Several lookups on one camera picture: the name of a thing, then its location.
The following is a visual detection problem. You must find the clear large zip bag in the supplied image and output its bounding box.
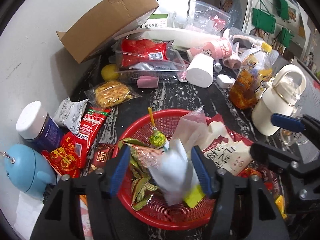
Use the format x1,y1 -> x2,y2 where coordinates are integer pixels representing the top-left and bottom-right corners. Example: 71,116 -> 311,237
184,1 -> 231,35

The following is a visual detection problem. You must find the green white medicine box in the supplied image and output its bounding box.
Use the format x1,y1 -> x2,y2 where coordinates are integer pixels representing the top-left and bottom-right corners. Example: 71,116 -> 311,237
141,14 -> 168,28

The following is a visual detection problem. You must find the red sauce sachet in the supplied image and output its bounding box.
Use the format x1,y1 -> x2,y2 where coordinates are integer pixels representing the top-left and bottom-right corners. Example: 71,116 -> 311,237
75,107 -> 112,169

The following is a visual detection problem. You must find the white cylinder container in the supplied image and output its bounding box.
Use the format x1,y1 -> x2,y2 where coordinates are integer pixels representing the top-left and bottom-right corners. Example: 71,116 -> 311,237
185,53 -> 214,88

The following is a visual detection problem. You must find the yellow snack packet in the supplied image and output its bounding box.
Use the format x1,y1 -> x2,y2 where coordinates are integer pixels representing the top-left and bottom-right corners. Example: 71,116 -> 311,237
275,195 -> 287,219

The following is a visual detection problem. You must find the green lollipop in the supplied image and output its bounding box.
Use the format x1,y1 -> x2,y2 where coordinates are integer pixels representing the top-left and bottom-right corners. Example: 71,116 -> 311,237
148,107 -> 167,148

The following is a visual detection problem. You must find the red snack bag in tray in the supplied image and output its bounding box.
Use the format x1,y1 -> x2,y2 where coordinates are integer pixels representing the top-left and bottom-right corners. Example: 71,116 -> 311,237
120,39 -> 168,68

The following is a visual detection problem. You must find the upper green tote bag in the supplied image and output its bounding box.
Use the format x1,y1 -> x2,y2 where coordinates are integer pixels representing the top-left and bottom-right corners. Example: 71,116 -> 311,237
269,0 -> 289,21

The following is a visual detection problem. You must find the white red plum drink bag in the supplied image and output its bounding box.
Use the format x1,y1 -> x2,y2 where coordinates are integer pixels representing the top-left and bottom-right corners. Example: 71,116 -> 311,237
199,114 -> 253,176

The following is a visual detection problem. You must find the glass mug with cartoon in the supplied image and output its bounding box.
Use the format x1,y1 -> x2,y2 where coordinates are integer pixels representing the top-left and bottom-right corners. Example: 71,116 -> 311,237
280,106 -> 309,147

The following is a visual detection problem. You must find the red gold candy packet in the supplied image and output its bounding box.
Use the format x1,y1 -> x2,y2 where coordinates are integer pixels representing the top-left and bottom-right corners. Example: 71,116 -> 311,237
41,132 -> 80,178

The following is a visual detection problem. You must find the green yellow white sachet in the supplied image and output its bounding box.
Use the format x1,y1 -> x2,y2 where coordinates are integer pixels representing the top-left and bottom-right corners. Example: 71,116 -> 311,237
183,184 -> 205,208

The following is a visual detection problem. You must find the clear zip bag with snack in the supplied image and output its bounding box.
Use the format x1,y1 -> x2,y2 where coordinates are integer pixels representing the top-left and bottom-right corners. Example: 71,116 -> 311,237
149,107 -> 208,206

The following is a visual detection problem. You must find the blue robot shaped gadget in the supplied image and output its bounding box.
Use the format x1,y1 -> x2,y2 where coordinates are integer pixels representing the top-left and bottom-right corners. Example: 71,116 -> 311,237
1,144 -> 56,199

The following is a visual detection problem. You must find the lower green tote bag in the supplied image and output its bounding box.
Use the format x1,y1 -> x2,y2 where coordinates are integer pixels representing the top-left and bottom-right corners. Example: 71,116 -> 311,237
276,27 -> 294,48

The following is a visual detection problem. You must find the green tote bag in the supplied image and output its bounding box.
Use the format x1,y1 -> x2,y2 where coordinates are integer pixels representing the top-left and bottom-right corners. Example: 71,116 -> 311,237
252,0 -> 276,34
269,0 -> 289,21
276,27 -> 294,48

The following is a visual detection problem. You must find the amber drink plastic bottle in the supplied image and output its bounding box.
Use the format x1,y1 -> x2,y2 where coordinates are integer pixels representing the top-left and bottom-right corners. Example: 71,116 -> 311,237
229,42 -> 272,109

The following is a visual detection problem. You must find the brown cardboard box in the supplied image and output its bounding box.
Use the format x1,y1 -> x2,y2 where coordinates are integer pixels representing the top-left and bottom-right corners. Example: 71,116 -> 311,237
56,0 -> 159,63

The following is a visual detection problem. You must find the dark brown chocolate bar packet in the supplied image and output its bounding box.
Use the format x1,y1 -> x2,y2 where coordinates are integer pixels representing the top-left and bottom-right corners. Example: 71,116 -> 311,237
257,165 -> 284,200

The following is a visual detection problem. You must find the white desiccant packet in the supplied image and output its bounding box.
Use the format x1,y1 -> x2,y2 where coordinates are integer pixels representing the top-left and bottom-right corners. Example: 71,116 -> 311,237
53,98 -> 88,135

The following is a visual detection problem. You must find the red cartoon candy packet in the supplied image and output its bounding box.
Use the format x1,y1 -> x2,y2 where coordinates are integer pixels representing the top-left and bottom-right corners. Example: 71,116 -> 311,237
238,167 -> 262,179

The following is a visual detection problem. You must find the blue jar white lid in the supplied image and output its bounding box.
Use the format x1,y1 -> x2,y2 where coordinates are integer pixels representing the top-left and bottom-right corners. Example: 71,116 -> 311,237
16,101 -> 63,152

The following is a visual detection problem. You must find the pink paper cup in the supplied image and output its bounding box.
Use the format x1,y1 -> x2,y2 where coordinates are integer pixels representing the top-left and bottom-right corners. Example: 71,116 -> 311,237
186,37 -> 233,61

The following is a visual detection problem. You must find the red plastic basket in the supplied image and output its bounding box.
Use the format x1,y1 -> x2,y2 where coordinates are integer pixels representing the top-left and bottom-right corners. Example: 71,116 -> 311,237
118,109 -> 214,231

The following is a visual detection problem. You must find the clear plastic tray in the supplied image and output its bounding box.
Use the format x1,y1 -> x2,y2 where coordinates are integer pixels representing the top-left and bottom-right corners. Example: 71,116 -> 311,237
112,38 -> 188,83

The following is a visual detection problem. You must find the yellow crispy snack bag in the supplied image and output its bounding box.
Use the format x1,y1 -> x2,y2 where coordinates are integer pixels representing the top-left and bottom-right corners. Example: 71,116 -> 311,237
85,80 -> 140,109

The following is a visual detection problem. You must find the yellow lemon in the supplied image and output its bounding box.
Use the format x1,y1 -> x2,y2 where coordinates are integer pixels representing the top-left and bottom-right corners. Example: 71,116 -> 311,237
101,64 -> 119,81

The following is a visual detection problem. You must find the green red date snack bag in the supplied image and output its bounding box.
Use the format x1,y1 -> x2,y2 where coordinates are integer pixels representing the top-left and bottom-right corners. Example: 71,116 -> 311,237
118,138 -> 164,211

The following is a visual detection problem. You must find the cream white kettle jug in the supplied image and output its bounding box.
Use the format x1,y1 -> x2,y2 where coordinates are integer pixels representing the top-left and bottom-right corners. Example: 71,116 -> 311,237
251,64 -> 306,136

